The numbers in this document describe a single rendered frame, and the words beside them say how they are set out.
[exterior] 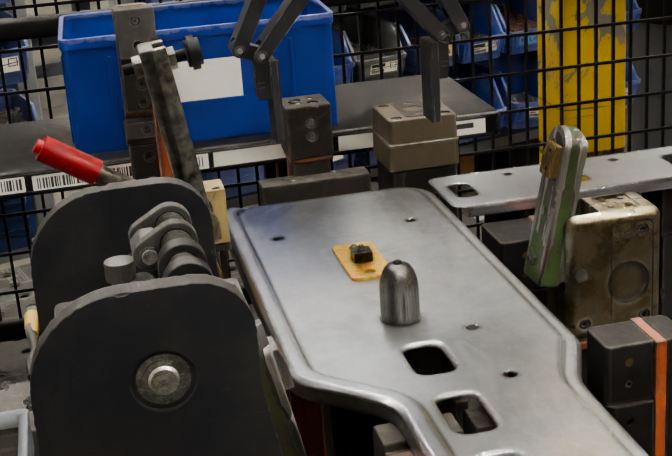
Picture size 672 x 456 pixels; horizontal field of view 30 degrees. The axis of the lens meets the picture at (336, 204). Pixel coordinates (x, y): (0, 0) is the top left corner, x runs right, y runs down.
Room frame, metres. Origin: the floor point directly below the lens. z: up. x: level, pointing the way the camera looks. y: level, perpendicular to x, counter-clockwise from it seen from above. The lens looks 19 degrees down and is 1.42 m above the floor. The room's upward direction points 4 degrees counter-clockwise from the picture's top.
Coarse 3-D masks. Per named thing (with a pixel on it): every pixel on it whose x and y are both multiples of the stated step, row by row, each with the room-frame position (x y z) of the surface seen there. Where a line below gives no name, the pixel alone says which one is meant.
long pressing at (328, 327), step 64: (384, 192) 1.23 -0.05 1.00; (256, 256) 1.07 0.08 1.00; (320, 256) 1.06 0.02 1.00; (384, 256) 1.05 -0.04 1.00; (448, 256) 1.04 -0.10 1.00; (320, 320) 0.92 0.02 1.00; (448, 320) 0.90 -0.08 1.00; (512, 320) 0.89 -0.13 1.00; (320, 384) 0.81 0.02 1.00; (384, 384) 0.80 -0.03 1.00; (448, 384) 0.80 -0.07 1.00; (512, 384) 0.79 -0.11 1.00; (576, 384) 0.79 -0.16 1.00; (448, 448) 0.71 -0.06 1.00; (512, 448) 0.70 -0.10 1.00; (576, 448) 0.70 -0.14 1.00; (640, 448) 0.70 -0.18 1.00
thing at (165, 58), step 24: (144, 48) 1.00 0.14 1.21; (168, 48) 1.01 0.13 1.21; (192, 48) 1.00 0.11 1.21; (144, 72) 0.99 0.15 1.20; (168, 72) 0.99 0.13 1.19; (168, 96) 0.99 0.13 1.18; (168, 120) 0.99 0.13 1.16; (168, 144) 0.99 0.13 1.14; (192, 144) 0.99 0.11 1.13; (192, 168) 0.99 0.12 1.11; (216, 240) 1.00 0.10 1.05
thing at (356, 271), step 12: (336, 252) 1.06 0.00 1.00; (348, 252) 1.06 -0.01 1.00; (360, 252) 1.03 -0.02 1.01; (372, 252) 1.03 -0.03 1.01; (348, 264) 1.03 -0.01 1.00; (360, 264) 1.03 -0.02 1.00; (372, 264) 1.02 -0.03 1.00; (384, 264) 1.02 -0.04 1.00; (360, 276) 1.00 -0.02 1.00; (372, 276) 1.00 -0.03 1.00
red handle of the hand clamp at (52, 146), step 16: (48, 144) 0.98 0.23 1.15; (64, 144) 0.99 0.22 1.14; (48, 160) 0.98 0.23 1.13; (64, 160) 0.98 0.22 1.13; (80, 160) 0.98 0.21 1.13; (96, 160) 0.99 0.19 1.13; (80, 176) 0.98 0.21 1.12; (96, 176) 0.98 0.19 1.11; (112, 176) 0.99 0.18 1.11; (128, 176) 1.00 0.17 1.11
